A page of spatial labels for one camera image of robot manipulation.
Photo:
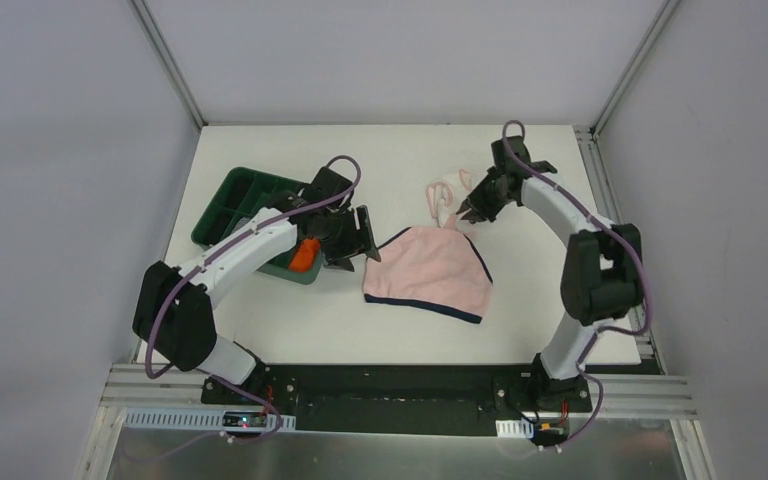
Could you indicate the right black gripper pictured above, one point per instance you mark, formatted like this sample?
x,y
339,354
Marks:
x,y
483,198

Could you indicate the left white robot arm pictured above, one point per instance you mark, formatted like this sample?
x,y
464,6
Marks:
x,y
175,309

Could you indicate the small white cable duct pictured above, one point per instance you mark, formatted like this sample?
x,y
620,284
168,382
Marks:
x,y
514,429

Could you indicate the right side aluminium rail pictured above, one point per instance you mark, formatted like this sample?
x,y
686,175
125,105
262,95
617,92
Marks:
x,y
606,200

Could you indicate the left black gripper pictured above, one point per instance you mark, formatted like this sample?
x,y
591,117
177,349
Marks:
x,y
363,233

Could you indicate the orange rolled cloth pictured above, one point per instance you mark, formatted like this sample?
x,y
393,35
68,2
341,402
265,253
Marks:
x,y
305,255

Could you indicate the white slotted cable duct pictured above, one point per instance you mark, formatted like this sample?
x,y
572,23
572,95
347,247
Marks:
x,y
232,421

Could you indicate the white underwear pink trim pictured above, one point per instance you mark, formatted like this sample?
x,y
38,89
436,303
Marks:
x,y
445,195

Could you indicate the pink underwear navy trim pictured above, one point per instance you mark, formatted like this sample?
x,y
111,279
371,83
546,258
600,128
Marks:
x,y
433,269

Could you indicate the aluminium rail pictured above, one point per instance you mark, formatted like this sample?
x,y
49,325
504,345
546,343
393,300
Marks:
x,y
606,200
657,397

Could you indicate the green compartment tray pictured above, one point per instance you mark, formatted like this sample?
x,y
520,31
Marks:
x,y
240,195

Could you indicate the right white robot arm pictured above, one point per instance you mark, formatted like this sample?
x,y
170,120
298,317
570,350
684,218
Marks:
x,y
600,280

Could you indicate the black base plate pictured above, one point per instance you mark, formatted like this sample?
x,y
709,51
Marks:
x,y
448,400

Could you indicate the aluminium front rail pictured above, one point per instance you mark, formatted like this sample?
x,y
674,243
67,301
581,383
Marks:
x,y
657,397

